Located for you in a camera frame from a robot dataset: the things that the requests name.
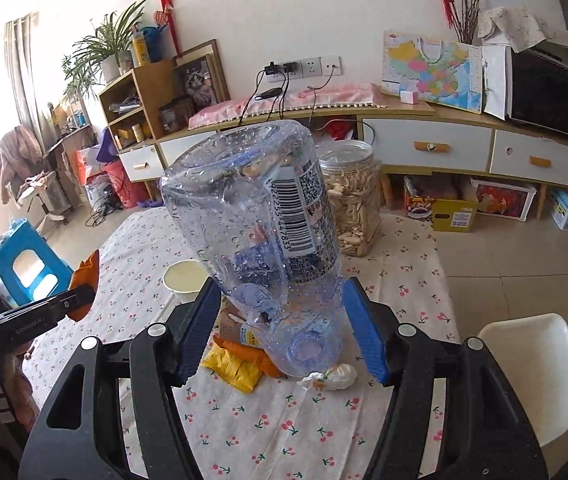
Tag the wooden shelf unit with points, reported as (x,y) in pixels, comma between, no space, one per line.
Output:
(156,90)

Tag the yellow cardboard box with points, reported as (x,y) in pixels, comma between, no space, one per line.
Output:
(454,215)

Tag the white plastic bag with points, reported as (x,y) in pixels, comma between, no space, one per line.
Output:
(98,191)

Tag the black charger plug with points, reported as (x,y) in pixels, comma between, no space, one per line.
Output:
(272,71)
(291,69)

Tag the white paper cup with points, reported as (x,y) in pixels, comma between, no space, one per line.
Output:
(183,277)

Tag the curtain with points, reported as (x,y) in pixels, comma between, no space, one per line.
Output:
(23,70)

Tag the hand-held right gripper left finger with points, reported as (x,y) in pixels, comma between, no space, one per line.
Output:
(198,330)

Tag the dried branches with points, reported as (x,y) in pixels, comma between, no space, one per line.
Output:
(466,20)

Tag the blue white box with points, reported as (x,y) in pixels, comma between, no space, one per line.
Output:
(567,210)

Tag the purple dumbbell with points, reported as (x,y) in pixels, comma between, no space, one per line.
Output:
(149,203)

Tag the purple cloth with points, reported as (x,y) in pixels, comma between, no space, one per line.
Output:
(107,145)

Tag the white laundry cart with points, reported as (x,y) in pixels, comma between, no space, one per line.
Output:
(46,200)

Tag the white wrapper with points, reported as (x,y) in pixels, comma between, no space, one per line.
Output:
(331,377)

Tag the small white cube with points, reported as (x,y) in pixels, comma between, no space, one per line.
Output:
(409,97)

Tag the orange snack wrapper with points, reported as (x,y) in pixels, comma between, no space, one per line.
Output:
(264,362)
(86,272)

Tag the blue plastic container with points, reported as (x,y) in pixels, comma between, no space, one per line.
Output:
(156,42)

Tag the pink table runner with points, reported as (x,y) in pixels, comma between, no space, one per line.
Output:
(344,95)

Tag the light blue milk carton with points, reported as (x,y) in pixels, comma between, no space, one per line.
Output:
(234,332)

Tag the map printed gift bag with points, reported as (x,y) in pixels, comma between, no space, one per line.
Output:
(434,70)

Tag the dark jar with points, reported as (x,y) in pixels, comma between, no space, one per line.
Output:
(174,116)

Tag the pink garment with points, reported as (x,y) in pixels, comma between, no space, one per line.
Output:
(18,160)

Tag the small white wall socket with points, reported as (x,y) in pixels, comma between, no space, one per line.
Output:
(336,71)

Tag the black microwave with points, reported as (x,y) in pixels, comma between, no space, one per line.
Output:
(544,90)

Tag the white chair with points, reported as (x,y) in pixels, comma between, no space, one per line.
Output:
(529,360)

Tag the white paper bag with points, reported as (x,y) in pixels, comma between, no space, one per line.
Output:
(496,80)

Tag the cat picture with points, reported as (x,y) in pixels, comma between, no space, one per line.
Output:
(193,82)

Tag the red white storage box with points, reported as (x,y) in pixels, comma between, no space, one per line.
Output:
(504,199)

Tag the yellow snack packet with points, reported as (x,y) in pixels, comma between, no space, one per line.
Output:
(234,375)

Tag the red cloth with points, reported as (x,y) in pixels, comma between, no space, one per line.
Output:
(339,130)

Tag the potted green plant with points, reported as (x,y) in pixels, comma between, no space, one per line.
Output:
(111,67)

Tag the cherry print tablecloth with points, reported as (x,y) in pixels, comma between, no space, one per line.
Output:
(274,425)

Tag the wide white wall socket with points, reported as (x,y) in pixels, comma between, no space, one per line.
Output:
(311,67)

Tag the wooden cabinet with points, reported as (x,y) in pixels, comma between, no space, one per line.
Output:
(439,112)

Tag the floral cloth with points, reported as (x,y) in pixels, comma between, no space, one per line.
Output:
(529,27)

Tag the black adapter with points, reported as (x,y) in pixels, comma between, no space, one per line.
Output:
(269,94)

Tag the blue plastic stool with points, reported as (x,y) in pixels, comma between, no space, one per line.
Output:
(11,260)

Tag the person's left forearm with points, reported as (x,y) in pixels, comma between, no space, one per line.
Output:
(18,395)

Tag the clear jar of seeds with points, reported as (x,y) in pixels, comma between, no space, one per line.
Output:
(354,200)

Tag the orange white bag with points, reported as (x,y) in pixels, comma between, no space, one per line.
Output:
(88,165)

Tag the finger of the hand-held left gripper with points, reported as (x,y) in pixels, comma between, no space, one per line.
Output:
(76,300)

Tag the yellow bottle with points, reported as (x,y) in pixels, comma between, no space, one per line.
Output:
(140,49)

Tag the clear plastic water bottle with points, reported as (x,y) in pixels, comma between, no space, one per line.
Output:
(244,220)

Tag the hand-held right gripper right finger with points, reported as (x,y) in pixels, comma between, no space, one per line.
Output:
(364,330)

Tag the wooden picture frame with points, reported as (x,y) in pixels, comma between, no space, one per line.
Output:
(218,70)

